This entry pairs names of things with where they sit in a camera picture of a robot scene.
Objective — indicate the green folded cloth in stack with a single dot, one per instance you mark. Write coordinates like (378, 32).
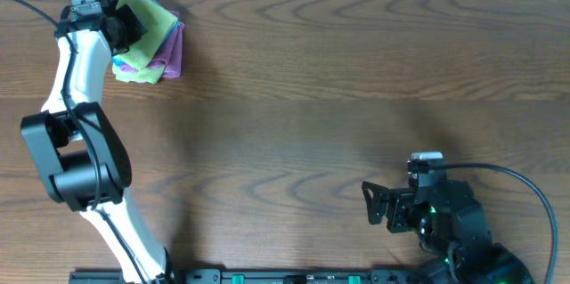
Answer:
(142, 76)

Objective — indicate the light green microfiber cloth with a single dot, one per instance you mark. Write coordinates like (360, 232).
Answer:
(151, 34)

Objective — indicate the blue folded cloth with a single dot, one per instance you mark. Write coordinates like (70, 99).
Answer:
(171, 30)

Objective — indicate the pink folded cloth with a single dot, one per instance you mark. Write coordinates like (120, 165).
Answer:
(161, 45)

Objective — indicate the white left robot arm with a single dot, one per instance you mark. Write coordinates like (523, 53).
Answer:
(78, 154)

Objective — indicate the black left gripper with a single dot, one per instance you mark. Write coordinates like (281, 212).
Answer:
(132, 26)

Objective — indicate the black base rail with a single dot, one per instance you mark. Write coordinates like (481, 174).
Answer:
(214, 276)

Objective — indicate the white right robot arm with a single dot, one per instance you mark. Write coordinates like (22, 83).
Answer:
(450, 223)

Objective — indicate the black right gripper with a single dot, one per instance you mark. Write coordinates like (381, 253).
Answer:
(396, 209)

